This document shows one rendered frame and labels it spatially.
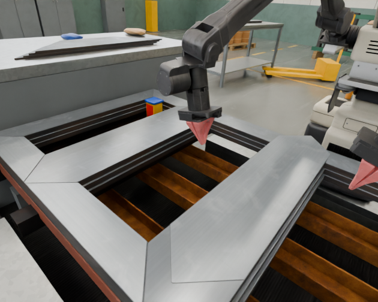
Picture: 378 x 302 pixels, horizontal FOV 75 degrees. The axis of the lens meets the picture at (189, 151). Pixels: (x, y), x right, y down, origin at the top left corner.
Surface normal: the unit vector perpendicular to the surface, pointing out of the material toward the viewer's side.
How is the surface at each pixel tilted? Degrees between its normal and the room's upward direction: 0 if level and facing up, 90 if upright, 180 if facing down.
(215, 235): 0
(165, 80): 92
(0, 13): 90
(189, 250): 0
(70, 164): 0
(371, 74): 90
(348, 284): 90
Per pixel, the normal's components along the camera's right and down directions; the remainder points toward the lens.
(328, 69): -0.11, 0.52
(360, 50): -0.67, 0.47
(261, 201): 0.05, -0.85
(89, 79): 0.76, 0.38
